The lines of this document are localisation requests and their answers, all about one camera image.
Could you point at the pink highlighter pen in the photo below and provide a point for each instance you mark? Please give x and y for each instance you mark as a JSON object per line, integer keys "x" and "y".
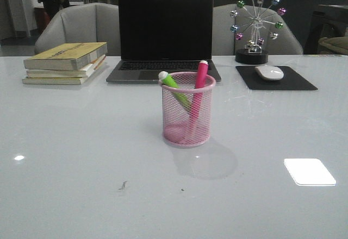
{"x": 196, "y": 101}

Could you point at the pink mesh pen holder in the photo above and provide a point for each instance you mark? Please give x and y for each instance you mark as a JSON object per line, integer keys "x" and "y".
{"x": 177, "y": 91}

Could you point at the dark grey laptop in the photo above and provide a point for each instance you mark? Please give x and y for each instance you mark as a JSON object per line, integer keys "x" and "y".
{"x": 163, "y": 35}

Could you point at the middle cream book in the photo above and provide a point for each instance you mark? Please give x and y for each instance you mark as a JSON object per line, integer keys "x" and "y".
{"x": 84, "y": 72}

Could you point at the cream book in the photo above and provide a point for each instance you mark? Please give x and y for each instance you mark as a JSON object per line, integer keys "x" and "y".
{"x": 84, "y": 72}
{"x": 54, "y": 81}

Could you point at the right grey armchair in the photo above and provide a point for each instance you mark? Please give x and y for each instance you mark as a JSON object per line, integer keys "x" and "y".
{"x": 277, "y": 41}

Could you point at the grey armchair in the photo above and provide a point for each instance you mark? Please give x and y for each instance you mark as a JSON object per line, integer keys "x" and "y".
{"x": 94, "y": 22}
{"x": 277, "y": 41}

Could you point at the white computer mouse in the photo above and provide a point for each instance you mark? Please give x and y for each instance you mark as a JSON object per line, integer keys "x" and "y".
{"x": 270, "y": 73}

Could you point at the left grey armchair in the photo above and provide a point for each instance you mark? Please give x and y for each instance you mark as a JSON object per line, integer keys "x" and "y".
{"x": 94, "y": 22}

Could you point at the top yellow book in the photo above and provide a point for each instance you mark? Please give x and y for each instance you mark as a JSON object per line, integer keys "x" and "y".
{"x": 68, "y": 56}

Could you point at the ferris wheel desk toy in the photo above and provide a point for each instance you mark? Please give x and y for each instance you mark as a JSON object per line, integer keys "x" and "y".
{"x": 252, "y": 53}

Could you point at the bottom cream book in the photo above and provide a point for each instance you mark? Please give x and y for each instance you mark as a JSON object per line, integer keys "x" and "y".
{"x": 54, "y": 81}

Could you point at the red trash bin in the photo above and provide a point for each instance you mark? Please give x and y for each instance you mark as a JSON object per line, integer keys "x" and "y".
{"x": 42, "y": 18}

